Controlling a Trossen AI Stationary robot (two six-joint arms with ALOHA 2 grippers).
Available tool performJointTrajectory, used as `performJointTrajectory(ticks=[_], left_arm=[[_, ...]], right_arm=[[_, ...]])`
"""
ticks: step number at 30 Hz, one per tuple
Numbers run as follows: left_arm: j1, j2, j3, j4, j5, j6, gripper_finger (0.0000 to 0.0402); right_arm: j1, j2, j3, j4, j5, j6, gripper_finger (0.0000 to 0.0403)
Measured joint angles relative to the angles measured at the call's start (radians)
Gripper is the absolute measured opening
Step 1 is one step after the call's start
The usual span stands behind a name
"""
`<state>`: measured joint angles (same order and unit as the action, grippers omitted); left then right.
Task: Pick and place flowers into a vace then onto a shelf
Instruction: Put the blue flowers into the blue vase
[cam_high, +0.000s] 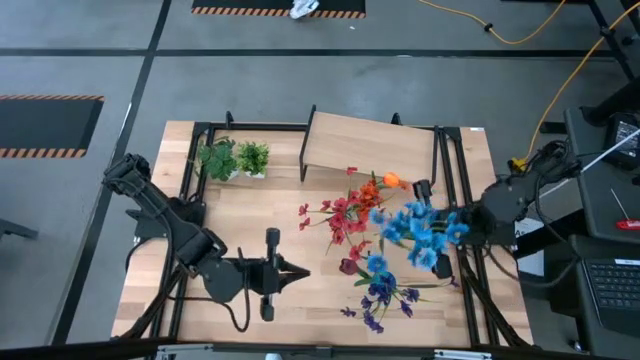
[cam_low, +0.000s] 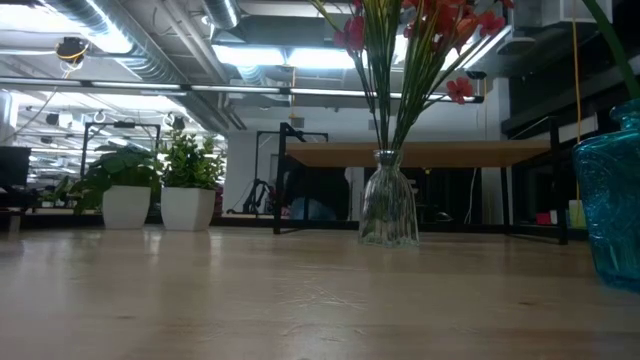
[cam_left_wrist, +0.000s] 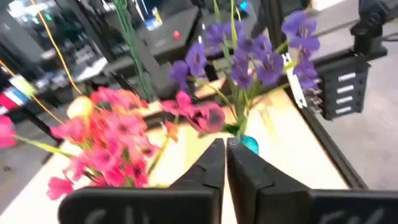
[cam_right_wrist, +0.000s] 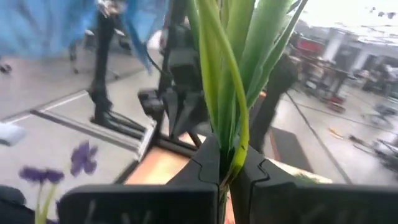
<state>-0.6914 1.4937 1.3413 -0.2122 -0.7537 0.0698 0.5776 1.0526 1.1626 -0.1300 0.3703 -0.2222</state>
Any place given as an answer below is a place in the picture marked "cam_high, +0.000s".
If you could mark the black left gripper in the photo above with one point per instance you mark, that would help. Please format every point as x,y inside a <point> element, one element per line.
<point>257,275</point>

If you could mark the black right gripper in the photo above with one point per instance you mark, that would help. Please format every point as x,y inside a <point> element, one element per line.
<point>472,227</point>

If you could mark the blue artificial flower bunch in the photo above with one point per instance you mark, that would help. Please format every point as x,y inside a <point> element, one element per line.
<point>425,230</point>

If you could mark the dark red artificial tulip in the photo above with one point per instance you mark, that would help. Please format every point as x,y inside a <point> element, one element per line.
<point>348,266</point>

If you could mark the pink artificial flower bunch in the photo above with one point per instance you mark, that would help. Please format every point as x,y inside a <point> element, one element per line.
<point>342,220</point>

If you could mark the orange artificial tulip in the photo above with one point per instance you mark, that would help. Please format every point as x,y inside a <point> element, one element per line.
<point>391,179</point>

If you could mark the orange artificial flower bunch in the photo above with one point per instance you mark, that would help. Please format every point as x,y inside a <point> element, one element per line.
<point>369,192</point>

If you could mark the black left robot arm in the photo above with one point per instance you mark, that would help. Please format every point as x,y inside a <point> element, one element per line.
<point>160,210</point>

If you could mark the wooden shelf with black legs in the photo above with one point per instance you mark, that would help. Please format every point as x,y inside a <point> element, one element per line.
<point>365,145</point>

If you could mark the white paper sheet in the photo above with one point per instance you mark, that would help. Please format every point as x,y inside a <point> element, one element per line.
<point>532,260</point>

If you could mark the small-leaf plant in white pot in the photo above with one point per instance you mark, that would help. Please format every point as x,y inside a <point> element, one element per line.
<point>252,157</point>

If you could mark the black side desk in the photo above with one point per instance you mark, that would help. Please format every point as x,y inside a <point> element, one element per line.
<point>600,215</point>

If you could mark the broad-leaf plant in white pot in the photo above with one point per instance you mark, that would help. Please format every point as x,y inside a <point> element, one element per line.
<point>217,160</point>

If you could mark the black laptop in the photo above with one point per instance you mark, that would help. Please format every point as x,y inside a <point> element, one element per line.
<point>617,295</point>

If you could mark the black tablet device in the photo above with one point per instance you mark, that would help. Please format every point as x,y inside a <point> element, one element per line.
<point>625,140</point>

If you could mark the person's foot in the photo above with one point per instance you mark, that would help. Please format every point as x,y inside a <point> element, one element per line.
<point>302,7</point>

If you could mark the black hazard-striped floor mat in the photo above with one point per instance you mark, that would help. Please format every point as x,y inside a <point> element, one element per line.
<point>240,4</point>
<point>45,125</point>

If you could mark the dark grey stand foot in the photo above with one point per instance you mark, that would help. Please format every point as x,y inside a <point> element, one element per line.
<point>15,229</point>

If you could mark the silver front rail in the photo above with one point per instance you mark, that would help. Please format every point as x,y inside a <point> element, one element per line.
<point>225,352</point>

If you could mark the black aluminium table frame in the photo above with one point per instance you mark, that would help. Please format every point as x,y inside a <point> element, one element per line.
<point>250,126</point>

